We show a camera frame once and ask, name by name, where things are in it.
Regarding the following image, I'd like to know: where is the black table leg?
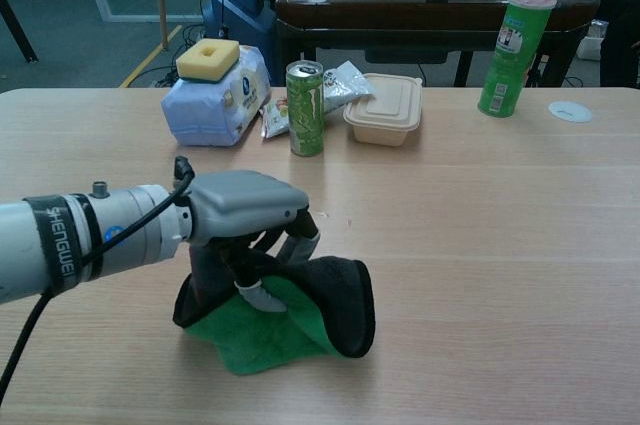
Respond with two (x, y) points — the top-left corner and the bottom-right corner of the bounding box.
(0, 0), (39, 64)

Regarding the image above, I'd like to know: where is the blue machine base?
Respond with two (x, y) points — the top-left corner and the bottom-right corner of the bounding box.
(202, 0), (276, 86)

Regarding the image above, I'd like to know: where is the green drink can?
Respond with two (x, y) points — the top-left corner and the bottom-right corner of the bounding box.
(285, 60), (326, 158)

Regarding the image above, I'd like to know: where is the person in black trousers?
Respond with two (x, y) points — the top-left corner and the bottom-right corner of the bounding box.
(597, 0), (640, 89)

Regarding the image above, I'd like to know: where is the white round cable cover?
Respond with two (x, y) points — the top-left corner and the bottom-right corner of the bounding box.
(547, 100), (593, 123)

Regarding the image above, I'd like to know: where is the black and green cloth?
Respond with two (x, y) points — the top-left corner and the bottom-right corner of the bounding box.
(172, 254), (376, 377)

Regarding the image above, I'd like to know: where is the silver snack bag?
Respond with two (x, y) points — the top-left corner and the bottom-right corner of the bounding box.
(259, 60), (376, 142)

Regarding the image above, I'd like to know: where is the beige lidded food container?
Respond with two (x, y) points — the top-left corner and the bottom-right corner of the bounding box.
(343, 72), (425, 148)

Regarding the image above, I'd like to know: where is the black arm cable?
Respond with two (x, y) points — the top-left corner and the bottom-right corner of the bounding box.
(0, 155), (196, 391)

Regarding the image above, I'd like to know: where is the pale blue tissue pack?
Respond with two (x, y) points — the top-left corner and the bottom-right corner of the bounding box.
(160, 44), (272, 148)

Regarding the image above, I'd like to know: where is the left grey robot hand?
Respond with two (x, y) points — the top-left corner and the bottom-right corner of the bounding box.
(187, 169), (321, 314)

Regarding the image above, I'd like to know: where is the dark brown mahjong table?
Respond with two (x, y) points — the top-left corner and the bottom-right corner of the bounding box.
(274, 0), (601, 89)

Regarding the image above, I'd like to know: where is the green chips tube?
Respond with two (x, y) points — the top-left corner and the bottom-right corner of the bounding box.
(477, 0), (558, 119)

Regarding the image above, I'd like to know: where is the yellow sponge with hole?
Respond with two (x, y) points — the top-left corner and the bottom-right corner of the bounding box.
(175, 38), (242, 84)

